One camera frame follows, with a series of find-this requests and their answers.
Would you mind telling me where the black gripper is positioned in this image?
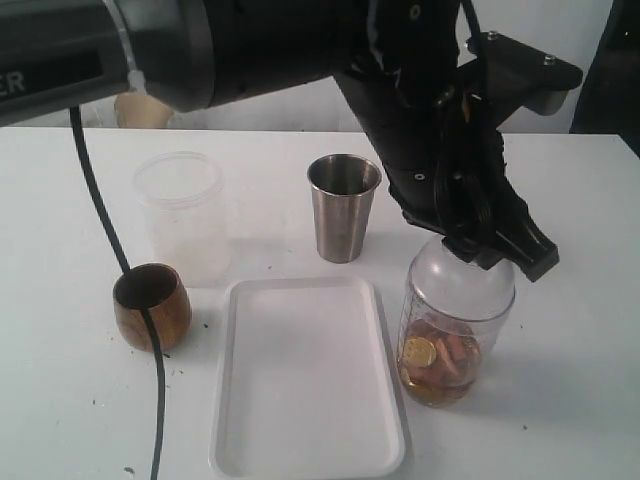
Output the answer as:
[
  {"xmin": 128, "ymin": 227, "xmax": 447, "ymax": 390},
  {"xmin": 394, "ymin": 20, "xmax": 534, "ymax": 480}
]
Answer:
[{"xmin": 335, "ymin": 71, "xmax": 559, "ymax": 282}]

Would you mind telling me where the brown wooden block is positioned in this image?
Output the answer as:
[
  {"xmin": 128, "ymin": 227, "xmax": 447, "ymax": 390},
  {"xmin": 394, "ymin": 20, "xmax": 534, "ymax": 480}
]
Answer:
[{"xmin": 435, "ymin": 334, "xmax": 482, "ymax": 387}]

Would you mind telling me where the clear plastic measuring jar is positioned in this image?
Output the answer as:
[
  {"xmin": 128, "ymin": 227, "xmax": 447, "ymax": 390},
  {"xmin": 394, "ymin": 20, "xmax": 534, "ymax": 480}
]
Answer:
[{"xmin": 396, "ymin": 284, "xmax": 515, "ymax": 407}]

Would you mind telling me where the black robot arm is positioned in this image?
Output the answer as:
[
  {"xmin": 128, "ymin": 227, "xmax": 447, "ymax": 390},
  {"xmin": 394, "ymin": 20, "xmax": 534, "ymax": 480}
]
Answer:
[{"xmin": 1, "ymin": 1, "xmax": 559, "ymax": 281}]

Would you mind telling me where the stainless steel cup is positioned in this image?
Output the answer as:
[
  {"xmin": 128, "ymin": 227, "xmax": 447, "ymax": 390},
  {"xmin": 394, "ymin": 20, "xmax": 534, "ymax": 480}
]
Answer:
[{"xmin": 307, "ymin": 153, "xmax": 382, "ymax": 264}]

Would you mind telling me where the brown wooden cup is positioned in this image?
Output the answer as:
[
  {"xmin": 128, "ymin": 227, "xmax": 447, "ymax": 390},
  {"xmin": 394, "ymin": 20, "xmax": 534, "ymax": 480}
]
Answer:
[{"xmin": 112, "ymin": 263, "xmax": 192, "ymax": 352}]

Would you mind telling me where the dark object at right edge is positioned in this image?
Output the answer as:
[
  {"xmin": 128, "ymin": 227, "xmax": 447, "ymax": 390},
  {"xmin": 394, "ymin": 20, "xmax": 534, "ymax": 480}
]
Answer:
[{"xmin": 570, "ymin": 0, "xmax": 640, "ymax": 153}]

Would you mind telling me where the clear dome lid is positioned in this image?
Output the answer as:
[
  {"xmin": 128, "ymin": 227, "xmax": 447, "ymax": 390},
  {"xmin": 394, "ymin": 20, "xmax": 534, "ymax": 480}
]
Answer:
[{"xmin": 405, "ymin": 235, "xmax": 516, "ymax": 321}]

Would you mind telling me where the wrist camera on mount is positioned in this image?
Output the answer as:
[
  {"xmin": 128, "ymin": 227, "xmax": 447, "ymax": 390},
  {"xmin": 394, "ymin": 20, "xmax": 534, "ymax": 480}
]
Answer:
[{"xmin": 458, "ymin": 31, "xmax": 583, "ymax": 128}]

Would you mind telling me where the translucent plastic jar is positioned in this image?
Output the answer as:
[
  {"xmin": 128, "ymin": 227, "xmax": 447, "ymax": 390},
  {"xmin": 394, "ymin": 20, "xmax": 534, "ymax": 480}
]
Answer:
[{"xmin": 133, "ymin": 151, "xmax": 231, "ymax": 288}]

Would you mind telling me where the white rectangular tray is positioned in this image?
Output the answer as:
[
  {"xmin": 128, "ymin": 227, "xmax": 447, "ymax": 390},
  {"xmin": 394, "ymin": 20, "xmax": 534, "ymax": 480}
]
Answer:
[{"xmin": 209, "ymin": 276, "xmax": 406, "ymax": 479}]

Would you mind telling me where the gold coin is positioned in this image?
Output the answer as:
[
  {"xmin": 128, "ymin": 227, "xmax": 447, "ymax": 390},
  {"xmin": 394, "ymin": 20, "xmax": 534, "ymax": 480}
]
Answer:
[{"xmin": 402, "ymin": 336, "xmax": 437, "ymax": 368}]

